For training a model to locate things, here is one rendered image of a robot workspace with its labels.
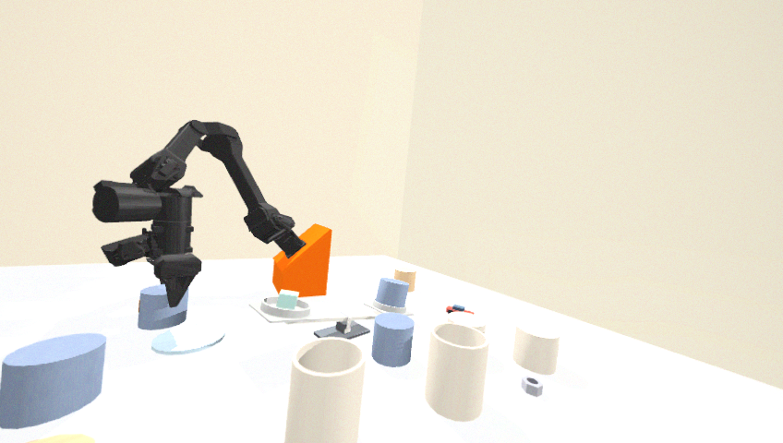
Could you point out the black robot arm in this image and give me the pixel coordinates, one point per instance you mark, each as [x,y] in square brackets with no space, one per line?
[149,196]

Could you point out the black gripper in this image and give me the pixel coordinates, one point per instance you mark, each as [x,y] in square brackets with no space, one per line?
[176,266]

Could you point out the light blue cylinder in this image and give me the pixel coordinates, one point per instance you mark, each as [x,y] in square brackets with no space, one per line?
[392,292]
[50,379]
[392,339]
[155,312]

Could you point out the grey hex nut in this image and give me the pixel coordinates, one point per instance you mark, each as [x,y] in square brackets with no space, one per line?
[532,386]

